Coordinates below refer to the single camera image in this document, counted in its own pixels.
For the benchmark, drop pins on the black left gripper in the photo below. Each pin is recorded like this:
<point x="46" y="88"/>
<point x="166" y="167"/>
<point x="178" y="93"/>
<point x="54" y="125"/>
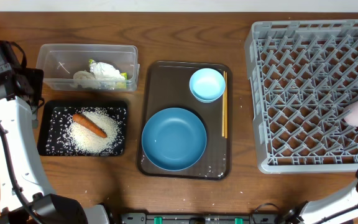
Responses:
<point x="35" y="77"/>

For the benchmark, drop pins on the orange carrot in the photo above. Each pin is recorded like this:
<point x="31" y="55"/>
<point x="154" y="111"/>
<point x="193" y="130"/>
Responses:
<point x="88" y="124"/>

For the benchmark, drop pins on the pile of white rice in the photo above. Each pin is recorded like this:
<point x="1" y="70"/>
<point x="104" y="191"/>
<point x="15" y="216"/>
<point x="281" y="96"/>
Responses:
<point x="89" y="140"/>

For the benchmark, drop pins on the white tissue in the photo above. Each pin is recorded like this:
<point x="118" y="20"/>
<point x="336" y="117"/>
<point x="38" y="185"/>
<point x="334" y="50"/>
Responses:
<point x="104" y="71"/>

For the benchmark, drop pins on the yellow snack wrapper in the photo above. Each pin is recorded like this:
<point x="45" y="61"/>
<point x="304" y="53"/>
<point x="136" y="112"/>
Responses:
<point x="113" y="83"/>

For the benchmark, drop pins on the dark blue plate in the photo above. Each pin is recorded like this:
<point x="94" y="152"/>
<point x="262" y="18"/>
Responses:
<point x="174" y="139"/>

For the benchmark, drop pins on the light blue bowl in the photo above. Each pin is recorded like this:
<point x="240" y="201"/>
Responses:
<point x="207" y="85"/>

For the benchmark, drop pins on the wooden chopstick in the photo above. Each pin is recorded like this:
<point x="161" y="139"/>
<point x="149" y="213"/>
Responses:
<point x="223" y="111"/>
<point x="225" y="105"/>

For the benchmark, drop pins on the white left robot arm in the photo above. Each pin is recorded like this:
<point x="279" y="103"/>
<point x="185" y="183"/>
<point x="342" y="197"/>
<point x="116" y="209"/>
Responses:
<point x="26" y="195"/>

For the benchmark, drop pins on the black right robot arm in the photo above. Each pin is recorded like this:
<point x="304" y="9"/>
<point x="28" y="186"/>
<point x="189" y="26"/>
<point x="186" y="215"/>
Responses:
<point x="340" y="207"/>

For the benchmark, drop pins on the black waste tray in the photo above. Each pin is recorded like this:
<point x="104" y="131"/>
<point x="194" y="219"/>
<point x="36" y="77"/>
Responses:
<point x="42" y="130"/>

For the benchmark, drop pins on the grey dishwasher rack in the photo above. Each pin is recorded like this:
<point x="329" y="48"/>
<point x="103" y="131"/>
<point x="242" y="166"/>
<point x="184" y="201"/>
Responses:
<point x="303" y="75"/>

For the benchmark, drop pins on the clear plastic bin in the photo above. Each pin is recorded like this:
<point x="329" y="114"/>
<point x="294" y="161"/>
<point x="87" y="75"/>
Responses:
<point x="61" y="61"/>

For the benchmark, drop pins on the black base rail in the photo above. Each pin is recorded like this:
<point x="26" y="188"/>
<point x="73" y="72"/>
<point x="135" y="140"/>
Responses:
<point x="143" y="218"/>

